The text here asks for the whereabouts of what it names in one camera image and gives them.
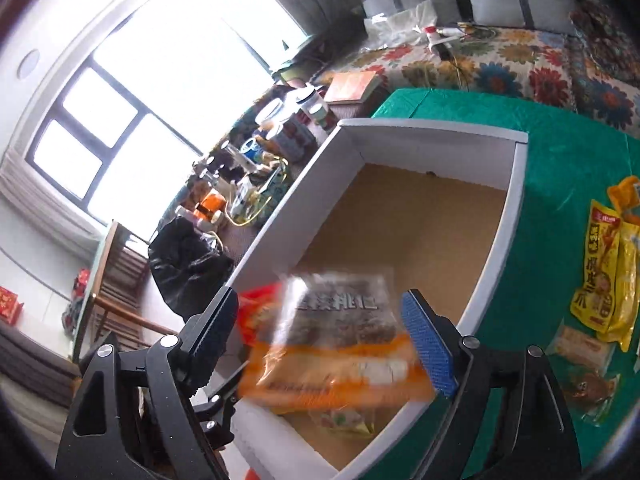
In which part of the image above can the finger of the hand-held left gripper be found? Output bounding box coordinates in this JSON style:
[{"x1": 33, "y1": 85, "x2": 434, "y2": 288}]
[{"x1": 192, "y1": 360, "x2": 248, "y2": 448}]

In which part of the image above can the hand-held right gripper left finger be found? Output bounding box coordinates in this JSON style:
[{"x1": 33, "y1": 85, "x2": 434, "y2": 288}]
[{"x1": 54, "y1": 285, "x2": 241, "y2": 480}]

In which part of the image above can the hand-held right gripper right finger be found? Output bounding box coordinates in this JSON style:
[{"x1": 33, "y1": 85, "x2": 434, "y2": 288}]
[{"x1": 400, "y1": 289, "x2": 583, "y2": 480}]

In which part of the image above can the orange walnut packet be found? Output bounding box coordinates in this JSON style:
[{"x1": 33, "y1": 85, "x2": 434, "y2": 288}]
[{"x1": 240, "y1": 272, "x2": 436, "y2": 408}]

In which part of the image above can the white cardboard box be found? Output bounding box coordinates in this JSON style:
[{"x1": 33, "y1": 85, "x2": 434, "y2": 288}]
[{"x1": 212, "y1": 119, "x2": 530, "y2": 478}]

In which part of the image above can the yellow snack packet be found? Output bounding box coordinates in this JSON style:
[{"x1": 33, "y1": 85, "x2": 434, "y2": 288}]
[
  {"x1": 570, "y1": 199, "x2": 628, "y2": 332},
  {"x1": 606, "y1": 175, "x2": 640, "y2": 352}
]

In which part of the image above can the black trash bag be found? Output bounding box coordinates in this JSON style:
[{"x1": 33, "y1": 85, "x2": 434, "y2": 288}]
[{"x1": 148, "y1": 216, "x2": 236, "y2": 322}]

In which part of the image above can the wooden chair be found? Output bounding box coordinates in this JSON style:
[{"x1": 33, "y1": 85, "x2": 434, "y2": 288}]
[{"x1": 72, "y1": 220, "x2": 181, "y2": 363}]

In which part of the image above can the red bag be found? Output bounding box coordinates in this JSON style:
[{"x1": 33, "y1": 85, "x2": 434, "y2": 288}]
[{"x1": 61, "y1": 269, "x2": 92, "y2": 333}]

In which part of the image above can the clear packet beige cake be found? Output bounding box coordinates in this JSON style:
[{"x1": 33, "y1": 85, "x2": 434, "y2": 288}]
[{"x1": 546, "y1": 325, "x2": 617, "y2": 377}]

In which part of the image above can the red box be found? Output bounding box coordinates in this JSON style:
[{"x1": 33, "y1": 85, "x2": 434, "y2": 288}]
[{"x1": 0, "y1": 286, "x2": 23, "y2": 322}]

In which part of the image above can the green cloth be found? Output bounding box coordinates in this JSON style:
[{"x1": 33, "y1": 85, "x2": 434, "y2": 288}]
[{"x1": 350, "y1": 87, "x2": 640, "y2": 480}]

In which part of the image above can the window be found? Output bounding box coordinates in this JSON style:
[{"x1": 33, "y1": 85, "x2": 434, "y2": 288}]
[{"x1": 25, "y1": 0, "x2": 311, "y2": 243}]

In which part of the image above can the orange book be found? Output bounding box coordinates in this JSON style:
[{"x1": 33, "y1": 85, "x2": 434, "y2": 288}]
[{"x1": 324, "y1": 71, "x2": 383, "y2": 107}]

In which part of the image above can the floral bedspread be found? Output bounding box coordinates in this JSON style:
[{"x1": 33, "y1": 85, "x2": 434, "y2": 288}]
[{"x1": 315, "y1": 25, "x2": 640, "y2": 133}]

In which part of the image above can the white power strip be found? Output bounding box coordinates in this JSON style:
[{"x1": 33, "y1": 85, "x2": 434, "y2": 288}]
[{"x1": 422, "y1": 25, "x2": 473, "y2": 53}]

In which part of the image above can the white plastic bag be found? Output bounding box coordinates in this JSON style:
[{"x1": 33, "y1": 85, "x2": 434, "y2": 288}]
[{"x1": 364, "y1": 2, "x2": 436, "y2": 51}]

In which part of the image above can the round ceiling light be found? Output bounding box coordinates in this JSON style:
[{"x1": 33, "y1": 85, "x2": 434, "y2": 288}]
[{"x1": 19, "y1": 49, "x2": 42, "y2": 80}]

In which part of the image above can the folded dark floral cloth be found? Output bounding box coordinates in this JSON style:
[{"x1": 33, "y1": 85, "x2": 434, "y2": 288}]
[{"x1": 567, "y1": 0, "x2": 640, "y2": 81}]

